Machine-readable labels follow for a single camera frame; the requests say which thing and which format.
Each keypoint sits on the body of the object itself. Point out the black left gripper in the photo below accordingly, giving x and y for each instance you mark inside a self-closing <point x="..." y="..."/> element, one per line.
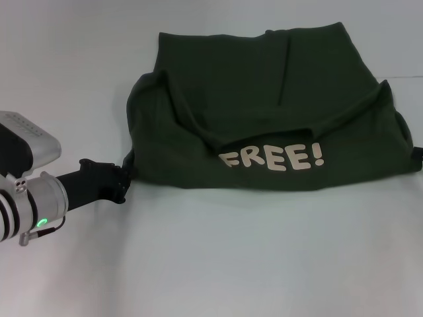
<point x="96" y="181"/>

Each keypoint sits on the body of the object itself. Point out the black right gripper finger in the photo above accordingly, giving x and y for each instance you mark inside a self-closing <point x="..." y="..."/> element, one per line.
<point x="419" y="156"/>

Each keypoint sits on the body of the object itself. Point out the dark green t-shirt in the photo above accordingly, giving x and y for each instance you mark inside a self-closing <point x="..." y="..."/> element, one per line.
<point x="264" y="109"/>

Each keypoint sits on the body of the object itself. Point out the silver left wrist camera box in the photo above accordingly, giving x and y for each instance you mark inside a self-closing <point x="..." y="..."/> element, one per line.
<point x="36" y="138"/>

